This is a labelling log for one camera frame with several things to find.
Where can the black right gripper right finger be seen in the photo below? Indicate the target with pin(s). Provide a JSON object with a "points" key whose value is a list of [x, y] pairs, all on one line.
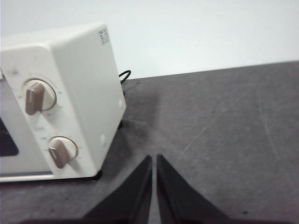
{"points": [[177, 200]]}

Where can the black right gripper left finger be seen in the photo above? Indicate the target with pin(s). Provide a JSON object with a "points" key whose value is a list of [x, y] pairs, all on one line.
{"points": [[130, 200]]}

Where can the white toaster oven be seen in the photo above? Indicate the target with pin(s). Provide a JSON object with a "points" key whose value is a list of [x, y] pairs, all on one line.
{"points": [[81, 81]]}

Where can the beige timer knob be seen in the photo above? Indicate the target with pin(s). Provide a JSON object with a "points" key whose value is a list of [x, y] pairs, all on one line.
{"points": [[59, 152]]}

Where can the beige temperature knob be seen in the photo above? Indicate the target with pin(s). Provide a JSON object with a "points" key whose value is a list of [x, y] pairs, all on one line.
{"points": [[35, 98]]}

